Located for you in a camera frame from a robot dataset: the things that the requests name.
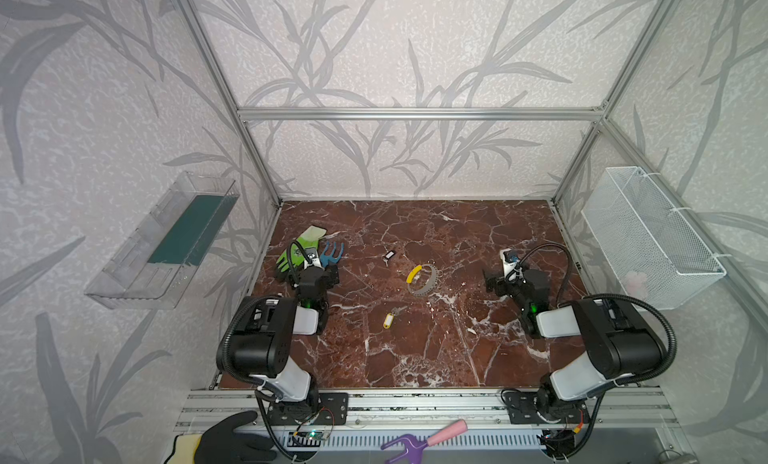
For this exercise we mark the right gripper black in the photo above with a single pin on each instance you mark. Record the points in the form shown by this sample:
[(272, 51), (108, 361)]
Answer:
[(504, 283)]

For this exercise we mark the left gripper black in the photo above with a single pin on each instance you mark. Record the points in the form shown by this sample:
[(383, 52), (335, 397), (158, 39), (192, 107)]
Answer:
[(309, 273)]

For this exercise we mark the silver keyring band yellow tag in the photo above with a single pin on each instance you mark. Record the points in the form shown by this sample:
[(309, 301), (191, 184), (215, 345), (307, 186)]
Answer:
[(422, 279)]

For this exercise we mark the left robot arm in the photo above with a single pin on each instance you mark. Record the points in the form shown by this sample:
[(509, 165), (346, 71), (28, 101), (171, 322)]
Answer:
[(256, 346)]

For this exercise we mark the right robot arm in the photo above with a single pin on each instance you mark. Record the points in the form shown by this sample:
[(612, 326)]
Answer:
[(625, 341)]

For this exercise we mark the green gardening glove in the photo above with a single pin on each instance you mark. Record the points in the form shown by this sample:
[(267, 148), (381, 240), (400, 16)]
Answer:
[(284, 267)]

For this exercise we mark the key with yellow cap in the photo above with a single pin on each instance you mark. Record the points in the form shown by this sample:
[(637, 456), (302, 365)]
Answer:
[(393, 315)]

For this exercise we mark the green circuit board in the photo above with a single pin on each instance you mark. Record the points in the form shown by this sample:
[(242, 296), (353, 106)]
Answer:
[(312, 438)]

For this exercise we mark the black rubber glove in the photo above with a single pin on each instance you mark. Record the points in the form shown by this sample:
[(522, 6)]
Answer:
[(222, 443)]

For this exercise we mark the blue hand rake yellow handle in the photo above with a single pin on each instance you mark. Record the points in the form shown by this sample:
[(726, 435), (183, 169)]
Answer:
[(331, 253)]

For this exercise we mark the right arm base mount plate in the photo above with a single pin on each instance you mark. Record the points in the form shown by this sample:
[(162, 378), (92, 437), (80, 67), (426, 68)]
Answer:
[(543, 407)]

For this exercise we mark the white wire mesh basket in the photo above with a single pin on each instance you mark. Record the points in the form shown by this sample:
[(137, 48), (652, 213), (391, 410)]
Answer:
[(653, 250)]

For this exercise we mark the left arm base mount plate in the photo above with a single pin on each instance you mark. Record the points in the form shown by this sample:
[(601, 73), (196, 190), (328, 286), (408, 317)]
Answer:
[(325, 408)]

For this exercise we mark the aluminium front rail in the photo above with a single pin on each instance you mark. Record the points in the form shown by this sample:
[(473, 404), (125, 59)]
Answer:
[(433, 408)]

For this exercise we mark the clear plastic wall tray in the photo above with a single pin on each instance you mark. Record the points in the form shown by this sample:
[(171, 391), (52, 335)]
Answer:
[(159, 260)]

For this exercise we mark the aluminium cage frame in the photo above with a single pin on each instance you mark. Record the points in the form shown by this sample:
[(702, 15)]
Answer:
[(599, 118)]

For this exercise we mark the purple rake pink handle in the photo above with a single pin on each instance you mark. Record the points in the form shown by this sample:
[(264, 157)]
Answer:
[(413, 447)]

